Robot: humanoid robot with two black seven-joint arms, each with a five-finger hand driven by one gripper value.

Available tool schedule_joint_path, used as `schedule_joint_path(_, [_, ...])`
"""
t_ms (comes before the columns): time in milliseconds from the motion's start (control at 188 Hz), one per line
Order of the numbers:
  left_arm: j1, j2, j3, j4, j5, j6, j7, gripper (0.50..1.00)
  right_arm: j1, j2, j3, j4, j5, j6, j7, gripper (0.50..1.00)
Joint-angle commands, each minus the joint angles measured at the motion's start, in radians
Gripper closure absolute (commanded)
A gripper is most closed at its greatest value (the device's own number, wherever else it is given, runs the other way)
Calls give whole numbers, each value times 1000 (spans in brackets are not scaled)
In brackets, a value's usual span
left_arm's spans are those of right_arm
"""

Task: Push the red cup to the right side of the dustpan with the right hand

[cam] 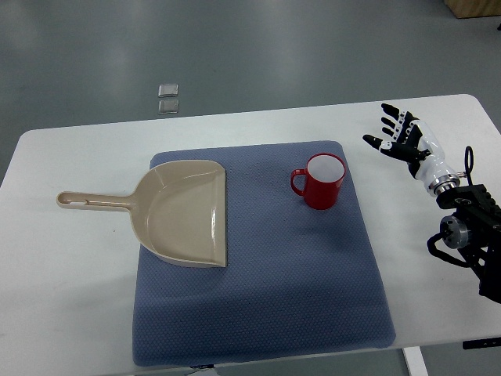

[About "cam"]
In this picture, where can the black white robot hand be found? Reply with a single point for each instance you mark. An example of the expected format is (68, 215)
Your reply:
(411, 140)

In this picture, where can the red cup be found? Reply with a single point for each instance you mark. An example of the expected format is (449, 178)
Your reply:
(319, 183)

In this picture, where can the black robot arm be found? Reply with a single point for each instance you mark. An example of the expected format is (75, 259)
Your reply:
(470, 236)

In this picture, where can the beige plastic dustpan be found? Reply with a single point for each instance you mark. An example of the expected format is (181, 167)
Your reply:
(177, 211)

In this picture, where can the blue grey textured mat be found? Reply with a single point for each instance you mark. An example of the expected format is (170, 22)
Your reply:
(298, 281)

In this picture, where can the black table control panel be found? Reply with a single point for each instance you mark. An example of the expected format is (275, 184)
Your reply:
(481, 343)

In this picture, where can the upper floor socket plate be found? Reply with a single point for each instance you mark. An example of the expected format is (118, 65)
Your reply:
(167, 90)

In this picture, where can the wooden box corner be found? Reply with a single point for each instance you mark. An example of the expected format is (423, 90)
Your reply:
(463, 9)

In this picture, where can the floor socket plate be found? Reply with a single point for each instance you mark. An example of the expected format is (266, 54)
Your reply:
(167, 90)
(168, 106)

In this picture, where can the white table leg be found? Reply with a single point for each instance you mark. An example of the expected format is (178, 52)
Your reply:
(414, 361)

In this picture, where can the lower floor socket plate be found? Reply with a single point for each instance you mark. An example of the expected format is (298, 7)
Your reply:
(168, 106)

